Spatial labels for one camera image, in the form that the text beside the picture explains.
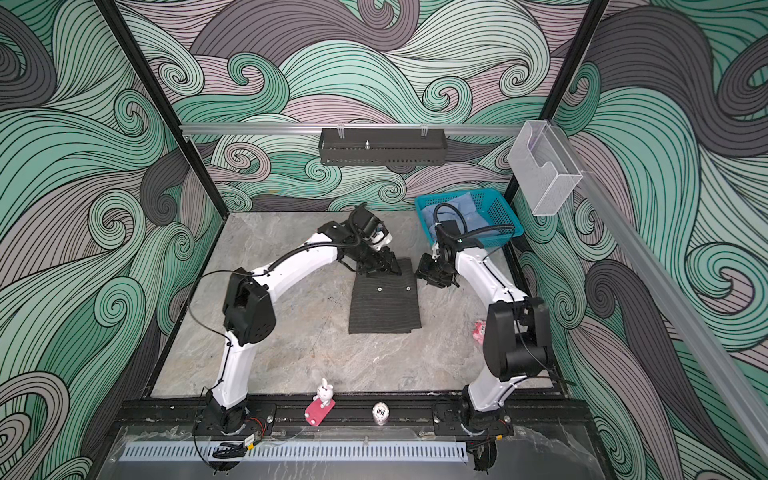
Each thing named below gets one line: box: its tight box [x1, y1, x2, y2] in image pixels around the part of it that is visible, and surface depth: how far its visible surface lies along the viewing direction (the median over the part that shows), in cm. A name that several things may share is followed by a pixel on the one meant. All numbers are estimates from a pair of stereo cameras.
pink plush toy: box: [472, 320, 486, 346], surface depth 87 cm
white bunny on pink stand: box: [304, 378, 336, 427], surface depth 74 cm
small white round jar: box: [371, 401, 390, 426], surface depth 71 cm
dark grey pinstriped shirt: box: [348, 258, 422, 335], surface depth 92 cm
